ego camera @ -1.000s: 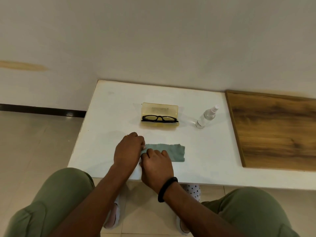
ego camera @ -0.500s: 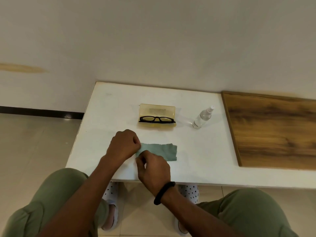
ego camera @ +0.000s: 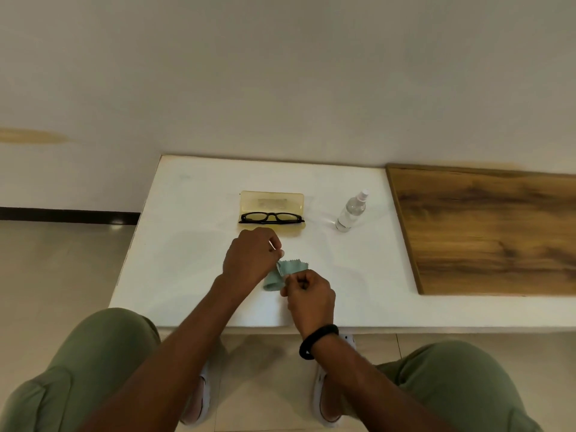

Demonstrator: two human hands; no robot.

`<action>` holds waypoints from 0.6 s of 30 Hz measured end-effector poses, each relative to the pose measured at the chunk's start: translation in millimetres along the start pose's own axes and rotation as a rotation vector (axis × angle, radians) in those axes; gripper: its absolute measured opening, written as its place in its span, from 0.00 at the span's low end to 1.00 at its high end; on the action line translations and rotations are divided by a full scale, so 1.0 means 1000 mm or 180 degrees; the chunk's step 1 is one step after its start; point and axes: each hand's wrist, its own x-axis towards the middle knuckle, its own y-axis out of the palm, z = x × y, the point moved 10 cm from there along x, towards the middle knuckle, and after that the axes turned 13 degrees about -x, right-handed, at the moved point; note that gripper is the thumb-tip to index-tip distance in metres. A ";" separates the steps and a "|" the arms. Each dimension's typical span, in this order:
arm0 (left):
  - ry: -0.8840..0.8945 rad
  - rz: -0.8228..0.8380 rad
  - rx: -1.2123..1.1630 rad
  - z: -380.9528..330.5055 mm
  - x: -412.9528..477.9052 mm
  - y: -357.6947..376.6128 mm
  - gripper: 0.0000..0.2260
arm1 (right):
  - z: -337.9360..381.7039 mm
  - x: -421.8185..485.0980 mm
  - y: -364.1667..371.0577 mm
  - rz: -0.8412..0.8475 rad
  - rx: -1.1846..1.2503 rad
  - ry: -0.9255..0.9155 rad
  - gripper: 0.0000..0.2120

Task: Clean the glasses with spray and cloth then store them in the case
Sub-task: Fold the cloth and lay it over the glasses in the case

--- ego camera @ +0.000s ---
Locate person's left hand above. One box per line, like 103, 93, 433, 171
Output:
221, 227, 286, 293

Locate person's right hand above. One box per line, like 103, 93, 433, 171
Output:
280, 269, 337, 341

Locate grey-green cleaning cloth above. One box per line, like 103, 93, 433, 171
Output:
263, 259, 310, 292

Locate black framed eyeglasses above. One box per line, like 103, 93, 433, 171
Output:
238, 211, 305, 225

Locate yellow translucent glasses case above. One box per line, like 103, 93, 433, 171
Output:
237, 190, 307, 235

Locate clear spray bottle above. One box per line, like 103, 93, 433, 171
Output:
334, 189, 370, 233

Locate person's left forearm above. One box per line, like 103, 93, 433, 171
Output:
83, 274, 239, 432

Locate person's right forearm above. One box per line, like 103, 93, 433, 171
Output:
310, 332, 451, 432

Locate person's left leg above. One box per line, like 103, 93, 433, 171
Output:
0, 308, 199, 432

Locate black wristband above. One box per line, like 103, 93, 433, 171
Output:
298, 324, 340, 361

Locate white polka dot slipper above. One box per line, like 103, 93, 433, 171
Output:
179, 359, 212, 427
313, 330, 359, 428

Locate brown wooden board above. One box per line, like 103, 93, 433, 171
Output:
385, 164, 576, 296

